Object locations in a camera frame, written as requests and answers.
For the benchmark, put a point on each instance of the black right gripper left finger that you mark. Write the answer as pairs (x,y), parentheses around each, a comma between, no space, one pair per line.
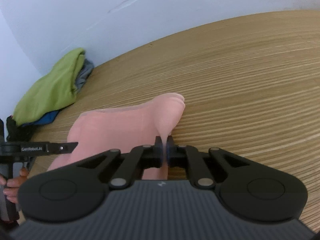
(76,190)

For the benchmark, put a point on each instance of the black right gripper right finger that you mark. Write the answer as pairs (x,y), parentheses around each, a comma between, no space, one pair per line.
(248,189)

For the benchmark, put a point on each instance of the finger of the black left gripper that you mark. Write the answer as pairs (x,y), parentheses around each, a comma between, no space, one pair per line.
(62,148)

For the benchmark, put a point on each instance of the pink sheer fabric sheet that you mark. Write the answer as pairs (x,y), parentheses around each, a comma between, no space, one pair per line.
(123,128)

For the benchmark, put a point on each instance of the person's left hand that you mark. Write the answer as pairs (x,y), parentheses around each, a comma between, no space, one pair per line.
(13,185)

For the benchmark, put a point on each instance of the black garment with pink trim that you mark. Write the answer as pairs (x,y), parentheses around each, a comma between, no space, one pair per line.
(19,133)

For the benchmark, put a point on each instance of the blue folded garment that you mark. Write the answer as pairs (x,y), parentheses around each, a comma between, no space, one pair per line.
(47,118)

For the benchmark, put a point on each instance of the green folded garment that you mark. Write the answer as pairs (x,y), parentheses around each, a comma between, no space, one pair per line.
(52,92)

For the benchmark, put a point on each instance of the grey folded garment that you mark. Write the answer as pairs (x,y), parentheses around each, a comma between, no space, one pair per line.
(83,75)

